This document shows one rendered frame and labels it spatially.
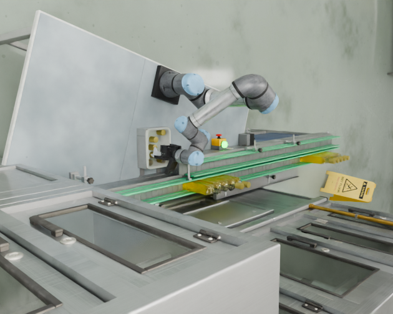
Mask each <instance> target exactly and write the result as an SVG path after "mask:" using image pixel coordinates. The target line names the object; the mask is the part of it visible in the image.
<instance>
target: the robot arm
mask: <svg viewBox="0 0 393 314"><path fill-rule="evenodd" d="M160 90H161V92H162V93H163V94H164V95H165V96H166V97H169V98H173V97H176V96H178V95H184V96H186V97H187V99H189V101H191V102H192V104H194V106H196V108H197V109H198V110H197V111H195V112H194V113H192V114H191V115H190V116H189V117H185V116H181V117H178V118H177V119H176V121H175V124H174V125H175V128H176V129H177V130H178V131H179V132H180V133H181V134H182V135H183V136H184V137H185V138H186V139H187V140H189V141H190V142H191V145H190V147H189V149H188V150H184V149H182V146H178V145H174V144H170V145H160V151H158V150H157V148H156V147H154V149H153V154H151V155H152V156H153V157H154V158H156V159H162V160H169V162H168V165H167V167H166V170H165V174H166V175H167V176H168V175H172V174H173V172H174V170H175V168H176V166H177V163H183V164H189V165H192V166H199V165H201V164H202V163H203V161H204V155H203V151H204V149H205V147H206V145H207V144H208V142H209V139H210V134H209V132H207V131H206V130H203V129H198V128H199V127H201V126H202V125H203V124H205V123H206V122H207V121H209V120H210V119H212V118H213V117H215V116H216V115H217V114H219V113H220V112H222V111H223V110H224V109H226V108H227V107H247V108H249V109H250V110H259V112H260V113H262V114H267V113H270V112H272V111H273V110H274V109H275V108H276V107H277V105H278V102H279V98H278V96H277V94H276V92H274V90H273V89H272V88H271V86H270V85H269V83H268V82H267V81H266V79H265V78H264V77H262V76H260V75H257V74H248V75H244V76H242V77H239V78H237V79H236V80H234V81H232V83H231V85H230V86H229V87H228V88H227V89H225V90H224V91H216V90H215V89H207V88H206V87H205V84H204V80H203V79H202V77H201V76H200V75H198V74H194V73H188V74H179V73H177V72H175V71H167V72H165V73H164V74H163V75H162V76H161V78H160Z"/></svg>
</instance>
